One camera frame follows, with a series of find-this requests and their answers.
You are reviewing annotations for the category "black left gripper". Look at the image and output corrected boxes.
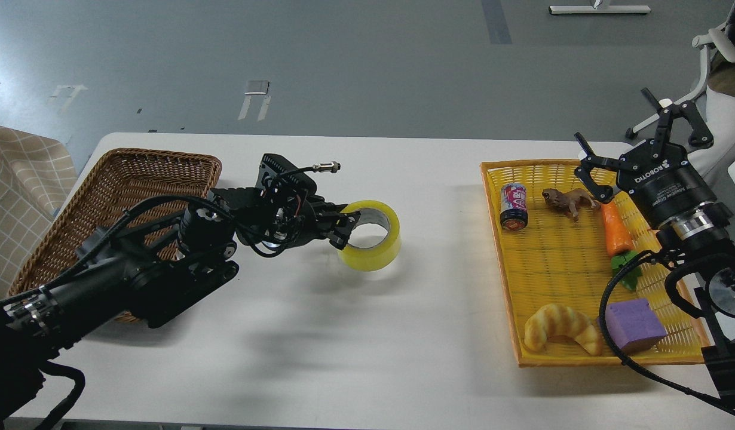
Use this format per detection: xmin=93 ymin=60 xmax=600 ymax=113
xmin=248 ymin=194 xmax=362 ymax=250

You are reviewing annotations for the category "beige checkered cloth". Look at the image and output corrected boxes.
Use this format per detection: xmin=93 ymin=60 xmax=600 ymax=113
xmin=0 ymin=125 xmax=77 ymax=299

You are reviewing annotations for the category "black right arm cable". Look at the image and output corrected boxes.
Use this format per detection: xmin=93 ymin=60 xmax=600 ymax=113
xmin=598 ymin=250 xmax=735 ymax=419

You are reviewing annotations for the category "seated person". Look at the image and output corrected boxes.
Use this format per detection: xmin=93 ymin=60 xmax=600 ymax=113
xmin=694 ymin=59 xmax=735 ymax=186

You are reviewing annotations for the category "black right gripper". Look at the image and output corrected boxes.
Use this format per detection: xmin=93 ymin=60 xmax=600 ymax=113
xmin=574 ymin=88 xmax=718 ymax=231

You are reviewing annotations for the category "yellow plastic basket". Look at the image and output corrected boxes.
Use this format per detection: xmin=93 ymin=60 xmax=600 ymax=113
xmin=480 ymin=159 xmax=709 ymax=367

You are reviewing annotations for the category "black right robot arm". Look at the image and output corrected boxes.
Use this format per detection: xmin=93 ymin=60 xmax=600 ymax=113
xmin=575 ymin=89 xmax=735 ymax=417

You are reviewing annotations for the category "purple sponge block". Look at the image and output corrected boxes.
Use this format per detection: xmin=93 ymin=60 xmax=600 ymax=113
xmin=605 ymin=297 xmax=667 ymax=355

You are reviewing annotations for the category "toy croissant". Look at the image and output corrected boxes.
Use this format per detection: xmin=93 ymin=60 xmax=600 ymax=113
xmin=524 ymin=303 xmax=603 ymax=356

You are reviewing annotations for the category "white floor stand base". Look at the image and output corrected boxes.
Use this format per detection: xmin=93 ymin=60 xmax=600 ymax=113
xmin=548 ymin=1 xmax=651 ymax=16

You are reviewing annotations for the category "brown wicker basket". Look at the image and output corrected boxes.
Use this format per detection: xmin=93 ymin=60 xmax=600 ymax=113
xmin=9 ymin=149 xmax=222 ymax=296

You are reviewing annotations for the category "yellow tape roll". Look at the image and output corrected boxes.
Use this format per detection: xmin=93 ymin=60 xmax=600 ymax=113
xmin=338 ymin=199 xmax=402 ymax=272

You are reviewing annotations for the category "brown toy animal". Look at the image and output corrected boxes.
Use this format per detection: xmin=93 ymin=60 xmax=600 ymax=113
xmin=541 ymin=188 xmax=601 ymax=222

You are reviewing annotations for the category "red drink can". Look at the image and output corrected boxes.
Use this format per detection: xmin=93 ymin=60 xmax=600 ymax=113
xmin=500 ymin=183 xmax=529 ymax=231

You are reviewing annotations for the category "orange toy carrot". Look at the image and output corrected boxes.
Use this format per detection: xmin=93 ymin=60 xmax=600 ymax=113
xmin=601 ymin=201 xmax=637 ymax=276

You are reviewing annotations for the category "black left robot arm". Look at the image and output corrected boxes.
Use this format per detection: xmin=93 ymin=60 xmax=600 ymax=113
xmin=0 ymin=154 xmax=363 ymax=429

